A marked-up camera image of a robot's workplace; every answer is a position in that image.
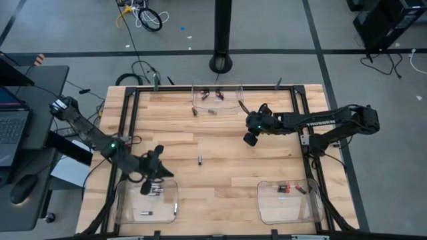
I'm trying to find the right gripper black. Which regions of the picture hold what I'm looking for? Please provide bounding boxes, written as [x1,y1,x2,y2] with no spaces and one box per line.
[238,99,275,147]

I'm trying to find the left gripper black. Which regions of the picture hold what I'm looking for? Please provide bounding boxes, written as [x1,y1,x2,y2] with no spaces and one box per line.
[138,145,174,196]

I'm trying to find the clear plastic bin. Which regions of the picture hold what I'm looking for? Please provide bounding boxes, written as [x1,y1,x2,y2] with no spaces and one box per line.
[191,78,245,117]
[112,179,179,225]
[256,178,324,225]

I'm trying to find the grey flat sheet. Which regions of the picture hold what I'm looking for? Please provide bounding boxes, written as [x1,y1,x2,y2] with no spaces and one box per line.
[49,156,91,188]

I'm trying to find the black controller box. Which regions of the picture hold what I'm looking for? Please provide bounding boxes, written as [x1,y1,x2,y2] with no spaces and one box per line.
[45,131,94,167]

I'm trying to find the black computer mouse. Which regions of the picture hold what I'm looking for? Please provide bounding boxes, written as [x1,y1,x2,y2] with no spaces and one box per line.
[9,173,39,205]

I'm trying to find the black side desk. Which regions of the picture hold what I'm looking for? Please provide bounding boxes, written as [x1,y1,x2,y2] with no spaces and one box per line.
[0,65,70,233]

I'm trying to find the dark grey laptop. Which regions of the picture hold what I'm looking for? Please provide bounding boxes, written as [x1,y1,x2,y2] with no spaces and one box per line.
[0,85,31,167]

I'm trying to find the black computer tower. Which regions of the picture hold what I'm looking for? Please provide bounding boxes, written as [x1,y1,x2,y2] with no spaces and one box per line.
[352,0,427,53]

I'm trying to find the black monitor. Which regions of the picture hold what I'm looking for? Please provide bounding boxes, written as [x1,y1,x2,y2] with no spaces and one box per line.
[0,51,35,87]

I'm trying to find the black round post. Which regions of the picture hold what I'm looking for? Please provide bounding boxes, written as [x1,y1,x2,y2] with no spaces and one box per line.
[209,0,234,75]

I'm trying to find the looped black cable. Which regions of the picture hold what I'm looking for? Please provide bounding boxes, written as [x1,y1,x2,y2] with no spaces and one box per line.
[131,59,161,86]

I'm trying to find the black cable with plug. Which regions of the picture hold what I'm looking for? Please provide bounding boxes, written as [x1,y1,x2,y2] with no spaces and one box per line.
[65,79,106,101]

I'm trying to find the long black cable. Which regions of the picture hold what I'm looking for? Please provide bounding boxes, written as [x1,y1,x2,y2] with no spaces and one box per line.
[115,0,151,84]

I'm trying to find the black floor cable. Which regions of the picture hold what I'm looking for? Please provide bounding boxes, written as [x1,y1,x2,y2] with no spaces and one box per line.
[359,51,404,80]

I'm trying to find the coiled black cable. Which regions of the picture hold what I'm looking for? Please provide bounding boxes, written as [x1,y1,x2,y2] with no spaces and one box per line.
[137,7,163,33]

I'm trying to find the yellow cable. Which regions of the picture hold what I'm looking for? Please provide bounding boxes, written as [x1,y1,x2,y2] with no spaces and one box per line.
[115,5,134,29]

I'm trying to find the white cable with plug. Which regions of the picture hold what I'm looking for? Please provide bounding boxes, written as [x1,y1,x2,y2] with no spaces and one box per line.
[408,48,427,75]

